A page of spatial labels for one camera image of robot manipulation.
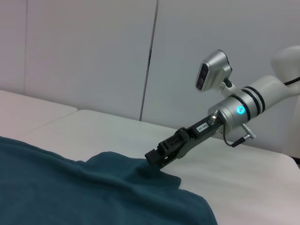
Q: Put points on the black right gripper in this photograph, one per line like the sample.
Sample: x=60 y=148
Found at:
x=201 y=131

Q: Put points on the blue shirt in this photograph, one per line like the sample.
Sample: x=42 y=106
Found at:
x=70 y=187

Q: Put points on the silver round stud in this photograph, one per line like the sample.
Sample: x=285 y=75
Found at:
x=212 y=119

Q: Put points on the silver right camera bracket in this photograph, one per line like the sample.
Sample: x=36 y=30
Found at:
x=228 y=87

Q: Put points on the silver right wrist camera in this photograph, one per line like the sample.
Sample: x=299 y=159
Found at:
x=211 y=70

